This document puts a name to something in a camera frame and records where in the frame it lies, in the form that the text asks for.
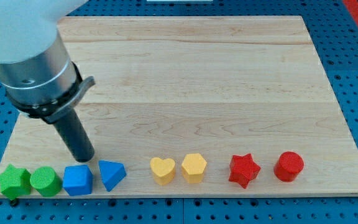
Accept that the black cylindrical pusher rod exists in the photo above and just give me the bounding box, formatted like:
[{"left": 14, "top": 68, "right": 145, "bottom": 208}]
[{"left": 53, "top": 110, "right": 94, "bottom": 162}]

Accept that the black wrist clamp flange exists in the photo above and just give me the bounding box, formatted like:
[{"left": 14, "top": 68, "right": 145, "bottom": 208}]
[{"left": 7, "top": 62, "right": 95, "bottom": 124}]

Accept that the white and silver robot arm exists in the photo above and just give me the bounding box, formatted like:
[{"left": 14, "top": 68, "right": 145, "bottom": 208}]
[{"left": 0, "top": 0, "right": 95, "bottom": 162}]

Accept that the green star block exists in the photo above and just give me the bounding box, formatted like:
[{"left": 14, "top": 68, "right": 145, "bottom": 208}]
[{"left": 0, "top": 164, "right": 32, "bottom": 200}]

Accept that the red star block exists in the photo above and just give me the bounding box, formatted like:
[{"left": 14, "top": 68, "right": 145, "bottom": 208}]
[{"left": 228, "top": 153, "right": 261, "bottom": 189}]

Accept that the blue pentagon block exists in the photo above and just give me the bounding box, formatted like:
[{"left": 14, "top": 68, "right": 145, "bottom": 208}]
[{"left": 63, "top": 165, "right": 93, "bottom": 196}]

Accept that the green cylinder block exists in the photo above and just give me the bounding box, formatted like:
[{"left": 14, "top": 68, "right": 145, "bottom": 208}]
[{"left": 30, "top": 166, "right": 62, "bottom": 197}]

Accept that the blue triangle block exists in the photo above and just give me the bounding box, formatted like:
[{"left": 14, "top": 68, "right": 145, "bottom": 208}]
[{"left": 98, "top": 160, "right": 126, "bottom": 192}]

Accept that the yellow heart block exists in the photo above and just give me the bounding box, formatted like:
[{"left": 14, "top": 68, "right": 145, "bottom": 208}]
[{"left": 150, "top": 157, "right": 176, "bottom": 185}]

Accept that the yellow hexagon block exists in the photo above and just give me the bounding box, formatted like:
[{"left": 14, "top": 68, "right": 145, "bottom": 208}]
[{"left": 181, "top": 153, "right": 208, "bottom": 184}]

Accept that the light wooden board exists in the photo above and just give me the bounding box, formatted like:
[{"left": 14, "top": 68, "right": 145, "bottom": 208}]
[{"left": 0, "top": 15, "right": 358, "bottom": 199}]

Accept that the red cylinder block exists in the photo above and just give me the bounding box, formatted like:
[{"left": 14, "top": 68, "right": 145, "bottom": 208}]
[{"left": 273, "top": 151, "right": 305, "bottom": 182}]

